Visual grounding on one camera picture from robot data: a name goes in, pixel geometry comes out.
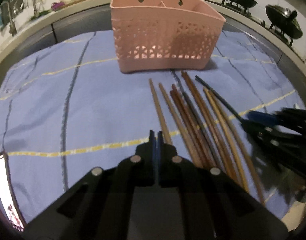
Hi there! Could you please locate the lidded black wok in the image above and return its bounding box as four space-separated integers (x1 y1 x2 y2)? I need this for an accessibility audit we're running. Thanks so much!
265 4 303 39

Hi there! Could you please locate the black chopstick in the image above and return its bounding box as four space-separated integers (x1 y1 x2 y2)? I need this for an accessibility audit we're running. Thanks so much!
195 75 243 122

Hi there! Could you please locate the pink plastic utensil basket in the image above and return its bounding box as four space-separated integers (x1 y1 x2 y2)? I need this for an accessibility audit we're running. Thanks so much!
110 0 226 73

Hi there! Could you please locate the steel kitchen faucet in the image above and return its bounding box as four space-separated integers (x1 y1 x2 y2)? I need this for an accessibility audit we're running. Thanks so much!
0 1 17 36

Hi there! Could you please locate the blue checked tablecloth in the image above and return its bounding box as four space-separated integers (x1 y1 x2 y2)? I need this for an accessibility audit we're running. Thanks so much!
0 30 305 222

